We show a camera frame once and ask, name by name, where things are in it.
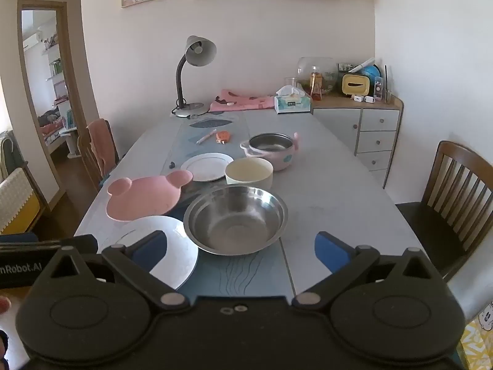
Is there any small white plate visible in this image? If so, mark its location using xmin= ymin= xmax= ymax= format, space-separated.
xmin=180 ymin=153 xmax=235 ymax=183

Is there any pink towel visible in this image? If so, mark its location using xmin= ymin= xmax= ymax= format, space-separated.
xmin=87 ymin=119 xmax=120 ymax=178

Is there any pink pot with steel lining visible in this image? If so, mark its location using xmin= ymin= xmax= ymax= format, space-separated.
xmin=240 ymin=132 xmax=301 ymax=172

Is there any white sideboard cabinet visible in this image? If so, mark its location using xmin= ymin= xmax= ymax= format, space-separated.
xmin=310 ymin=94 xmax=405 ymax=189

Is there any desk lamp base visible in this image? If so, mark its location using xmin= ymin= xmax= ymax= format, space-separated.
xmin=170 ymin=35 xmax=217 ymax=118

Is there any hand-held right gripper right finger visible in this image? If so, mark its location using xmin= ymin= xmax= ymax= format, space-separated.
xmin=292 ymin=231 xmax=450 ymax=311

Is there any pink cloth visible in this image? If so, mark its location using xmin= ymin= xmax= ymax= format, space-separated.
xmin=209 ymin=89 xmax=276 ymax=113

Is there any large white plate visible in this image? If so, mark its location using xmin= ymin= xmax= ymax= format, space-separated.
xmin=102 ymin=216 xmax=199 ymax=291

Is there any blue patterned table runner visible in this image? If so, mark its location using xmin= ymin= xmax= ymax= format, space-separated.
xmin=160 ymin=110 xmax=298 ymax=298

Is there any pink bear-shaped plate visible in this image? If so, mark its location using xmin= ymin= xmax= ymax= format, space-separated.
xmin=107 ymin=170 xmax=194 ymax=222

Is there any cream bowl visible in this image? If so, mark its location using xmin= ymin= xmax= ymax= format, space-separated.
xmin=225 ymin=157 xmax=274 ymax=192

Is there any dark wooden slatted chair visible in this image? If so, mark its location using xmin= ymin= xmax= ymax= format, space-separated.
xmin=395 ymin=141 xmax=493 ymax=283

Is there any stainless steel bowl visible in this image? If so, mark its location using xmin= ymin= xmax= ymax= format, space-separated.
xmin=183 ymin=185 xmax=289 ymax=256

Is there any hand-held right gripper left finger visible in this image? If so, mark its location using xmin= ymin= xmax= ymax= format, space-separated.
xmin=33 ymin=230 xmax=190 ymax=311

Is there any tissue box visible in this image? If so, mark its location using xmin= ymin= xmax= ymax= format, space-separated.
xmin=274 ymin=86 xmax=312 ymax=115

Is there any sofa with cream cover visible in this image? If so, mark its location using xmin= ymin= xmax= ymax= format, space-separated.
xmin=0 ymin=130 xmax=44 ymax=236

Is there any glass fishbowl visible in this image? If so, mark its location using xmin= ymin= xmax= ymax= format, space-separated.
xmin=296 ymin=57 xmax=340 ymax=95

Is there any yellow tissue holder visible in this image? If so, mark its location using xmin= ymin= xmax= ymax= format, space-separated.
xmin=341 ymin=73 xmax=371 ymax=97

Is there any yellow patterned cloth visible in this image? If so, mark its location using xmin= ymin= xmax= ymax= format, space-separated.
xmin=460 ymin=300 xmax=493 ymax=370

